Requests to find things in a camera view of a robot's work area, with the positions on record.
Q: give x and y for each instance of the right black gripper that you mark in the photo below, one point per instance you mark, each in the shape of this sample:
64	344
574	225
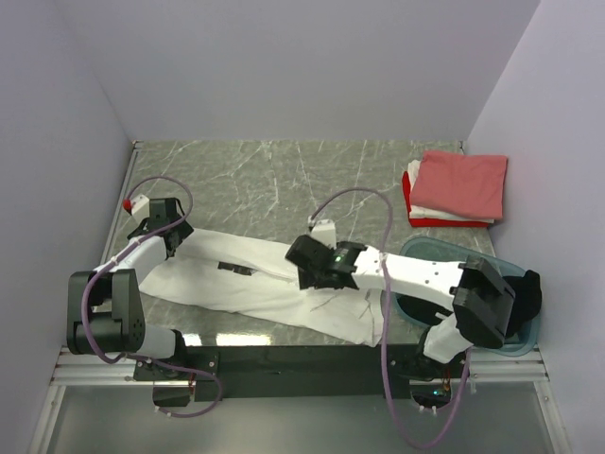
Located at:
308	280

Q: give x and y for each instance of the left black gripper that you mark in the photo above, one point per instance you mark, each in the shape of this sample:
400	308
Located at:
183	231

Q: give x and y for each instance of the white printed t-shirt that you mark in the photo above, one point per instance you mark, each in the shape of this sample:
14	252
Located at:
250	276

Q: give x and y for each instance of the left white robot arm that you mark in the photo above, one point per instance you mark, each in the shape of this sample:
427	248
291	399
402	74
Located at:
105	313

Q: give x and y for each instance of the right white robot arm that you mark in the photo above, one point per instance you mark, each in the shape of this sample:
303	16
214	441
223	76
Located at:
470	300

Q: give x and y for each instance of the folded red t-shirt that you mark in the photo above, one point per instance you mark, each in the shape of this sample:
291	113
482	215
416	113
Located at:
435	222

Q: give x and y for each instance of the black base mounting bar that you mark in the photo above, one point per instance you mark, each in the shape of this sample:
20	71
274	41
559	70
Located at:
265	372

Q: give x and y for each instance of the folded pink t-shirt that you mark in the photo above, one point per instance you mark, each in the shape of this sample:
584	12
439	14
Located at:
466	186

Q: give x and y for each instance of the black t-shirt in basket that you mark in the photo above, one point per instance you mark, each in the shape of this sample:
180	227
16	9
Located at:
526	306

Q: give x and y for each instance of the teal plastic basket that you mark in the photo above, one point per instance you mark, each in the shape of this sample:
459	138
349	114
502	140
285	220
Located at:
432	249

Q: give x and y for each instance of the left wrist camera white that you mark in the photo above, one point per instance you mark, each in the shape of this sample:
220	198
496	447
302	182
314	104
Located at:
137	208

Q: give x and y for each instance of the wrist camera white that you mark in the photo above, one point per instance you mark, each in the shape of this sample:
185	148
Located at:
137	208
323	230

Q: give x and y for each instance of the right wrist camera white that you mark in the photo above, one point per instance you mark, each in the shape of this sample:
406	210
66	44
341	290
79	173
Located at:
323	230

